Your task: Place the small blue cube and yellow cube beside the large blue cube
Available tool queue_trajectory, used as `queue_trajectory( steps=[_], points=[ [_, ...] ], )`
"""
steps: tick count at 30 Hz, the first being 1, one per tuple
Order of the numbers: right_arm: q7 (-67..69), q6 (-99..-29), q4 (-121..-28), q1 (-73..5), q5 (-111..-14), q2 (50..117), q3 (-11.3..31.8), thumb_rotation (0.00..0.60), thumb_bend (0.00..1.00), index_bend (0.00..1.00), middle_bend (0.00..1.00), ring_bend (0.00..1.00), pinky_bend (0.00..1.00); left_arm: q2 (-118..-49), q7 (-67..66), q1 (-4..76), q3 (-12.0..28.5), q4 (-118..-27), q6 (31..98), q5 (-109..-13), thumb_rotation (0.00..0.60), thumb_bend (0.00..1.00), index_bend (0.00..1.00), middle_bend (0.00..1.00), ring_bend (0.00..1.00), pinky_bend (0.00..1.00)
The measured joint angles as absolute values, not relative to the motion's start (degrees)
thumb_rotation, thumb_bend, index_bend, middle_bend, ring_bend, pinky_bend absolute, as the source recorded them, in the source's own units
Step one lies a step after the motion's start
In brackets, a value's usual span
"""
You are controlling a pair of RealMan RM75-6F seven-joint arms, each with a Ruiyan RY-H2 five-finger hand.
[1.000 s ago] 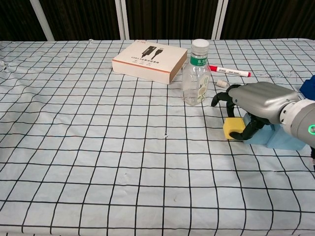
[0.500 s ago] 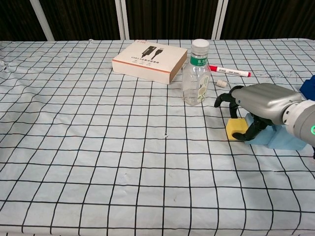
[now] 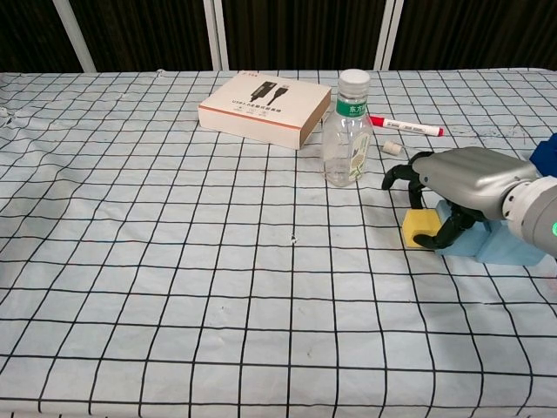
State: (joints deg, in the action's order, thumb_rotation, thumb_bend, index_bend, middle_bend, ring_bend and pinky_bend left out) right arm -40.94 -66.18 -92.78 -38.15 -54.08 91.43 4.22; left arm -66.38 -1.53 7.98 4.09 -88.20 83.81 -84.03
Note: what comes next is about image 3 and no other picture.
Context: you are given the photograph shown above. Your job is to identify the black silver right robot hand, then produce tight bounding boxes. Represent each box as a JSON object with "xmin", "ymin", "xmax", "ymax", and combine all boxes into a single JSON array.
[{"xmin": 381, "ymin": 146, "xmax": 540, "ymax": 250}]

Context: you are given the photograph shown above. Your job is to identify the small yellow foam cube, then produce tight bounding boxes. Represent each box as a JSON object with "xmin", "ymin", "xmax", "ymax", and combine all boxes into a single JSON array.
[{"xmin": 401, "ymin": 207, "xmax": 443, "ymax": 250}]

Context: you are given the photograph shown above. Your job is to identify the small blue foam cube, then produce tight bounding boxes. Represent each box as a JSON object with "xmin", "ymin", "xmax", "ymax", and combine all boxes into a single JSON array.
[{"xmin": 436, "ymin": 199, "xmax": 493, "ymax": 259}]

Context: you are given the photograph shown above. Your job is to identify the large light blue foam cube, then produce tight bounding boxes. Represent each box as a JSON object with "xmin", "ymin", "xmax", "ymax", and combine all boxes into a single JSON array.
[{"xmin": 478, "ymin": 219, "xmax": 547, "ymax": 267}]

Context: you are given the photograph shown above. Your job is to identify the red white marker pen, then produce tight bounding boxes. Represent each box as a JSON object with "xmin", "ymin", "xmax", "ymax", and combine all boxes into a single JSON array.
[{"xmin": 368, "ymin": 113, "xmax": 446, "ymax": 138}]

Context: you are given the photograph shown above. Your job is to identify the dark blue toy brick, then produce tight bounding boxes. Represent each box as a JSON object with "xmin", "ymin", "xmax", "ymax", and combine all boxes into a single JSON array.
[{"xmin": 528, "ymin": 132, "xmax": 557, "ymax": 179}]

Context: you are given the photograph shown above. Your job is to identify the clear plastic bottle white cap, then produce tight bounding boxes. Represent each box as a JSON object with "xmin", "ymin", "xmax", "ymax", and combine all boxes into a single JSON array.
[{"xmin": 320, "ymin": 68, "xmax": 372, "ymax": 189}]

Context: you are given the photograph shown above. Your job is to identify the white black checkered tablecloth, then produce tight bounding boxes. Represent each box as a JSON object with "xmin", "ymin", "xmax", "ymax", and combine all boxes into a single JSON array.
[{"xmin": 0, "ymin": 67, "xmax": 557, "ymax": 418}]

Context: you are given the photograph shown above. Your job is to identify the white partition frame post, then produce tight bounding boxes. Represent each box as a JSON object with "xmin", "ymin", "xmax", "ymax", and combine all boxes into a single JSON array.
[
  {"xmin": 375, "ymin": 0, "xmax": 406, "ymax": 71},
  {"xmin": 202, "ymin": 0, "xmax": 232, "ymax": 71},
  {"xmin": 51, "ymin": 0, "xmax": 97, "ymax": 73}
]

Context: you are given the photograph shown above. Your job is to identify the white cable packaging box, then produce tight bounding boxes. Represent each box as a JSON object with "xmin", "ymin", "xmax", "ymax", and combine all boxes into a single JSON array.
[{"xmin": 198, "ymin": 71, "xmax": 332, "ymax": 151}]

